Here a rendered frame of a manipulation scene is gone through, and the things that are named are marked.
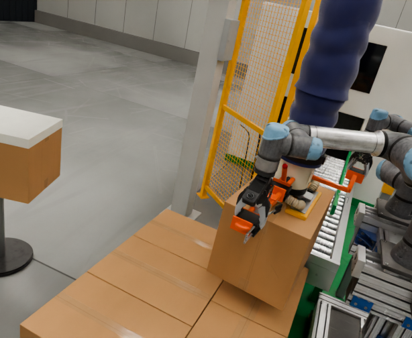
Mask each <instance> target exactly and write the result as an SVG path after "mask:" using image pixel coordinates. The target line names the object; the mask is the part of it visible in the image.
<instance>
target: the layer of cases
mask: <svg viewBox="0 0 412 338"><path fill-rule="evenodd" d="M216 233H217V230H216V229H214V228H212V227H209V226H207V225H204V224H202V223H200V222H197V221H195V220H192V219H190V218H188V217H186V216H183V215H181V214H178V213H176V212H174V211H171V210H169V209H165V210H164V211H163V212H161V214H159V215H158V216H157V217H155V218H154V219H153V220H151V221H150V222H149V223H148V224H146V225H145V226H144V227H142V228H141V229H140V230H139V231H137V232H136V233H135V234H134V235H133V236H131V237H130V238H129V239H127V240H126V241H125V242H123V243H122V244H121V245H120V246H119V247H117V248H116V249H114V250H113V251H112V252H111V253H110V254H108V255H107V256H106V257H104V258H103V259H102V260H101V261H100V262H98V263H97V264H95V265H94V266H93V267H92V268H91V269H89V270H88V271H87V272H85V273H84V274H83V275H82V276H81V277H79V278H78V279H76V280H75V281H74V282H73V283H72V284H70V285H69V286H68V287H66V288H65V289H64V290H63V291H62V292H60V293H59V294H57V295H56V296H55V297H54V298H53V299H51V300H50V301H49V302H47V303H46V304H45V305H44V306H43V307H41V308H40V309H38V310H37V311H36V312H35V313H34V314H32V315H31V316H30V317H28V318H27V319H26V320H25V321H24V322H22V323H21V324H20V338H288V336H289V332H290V330H291V326H292V323H293V319H294V317H295V313H296V310H297V307H298V304H299V301H300V298H301V294H302V291H303V288H304V285H305V281H306V279H307V275H308V273H309V269H308V268H306V267H304V268H303V270H302V272H301V274H300V276H299V278H298V280H297V283H296V284H295V287H294V288H293V291H292V292H291V295H290V296H289V299H288V301H287V303H286V305H285V307H284V309H283V311H281V310H279V309H277V308H276V307H274V306H272V305H270V304H268V303H266V302H264V301H263V300H260V299H259V298H256V297H255V296H253V295H251V294H249V293H247V292H245V291H243V290H242V289H240V288H238V287H236V286H234V285H232V284H230V283H229V282H226V281H225V280H222V279H221V278H219V277H217V276H215V275H213V274H211V273H210V272H208V271H207V267H208V263H209V259H210V256H211V251H212V249H213V244H214V241H215V236H216Z"/></svg>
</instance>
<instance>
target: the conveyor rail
mask: <svg viewBox="0 0 412 338"><path fill-rule="evenodd" d="M358 165H359V162H356V163H355V164H353V165H352V166H353V167H356V168H358ZM354 185H355V183H354ZM354 185H353V187H352V190H351V192H347V193H346V195H347V196H349V200H348V198H346V197H345V199H344V203H343V207H342V211H341V212H342V213H341V215H340V220H339V222H338V223H339V224H338V227H337V230H336V235H335V239H334V240H335V241H334V242H333V247H332V251H331V254H330V259H332V260H334V261H337V262H340V259H341V255H342V248H343V244H344V237H345V234H346V227H347V224H348V217H349V213H350V206H351V202H352V196H353V191H354ZM347 200H348V203H347Z"/></svg>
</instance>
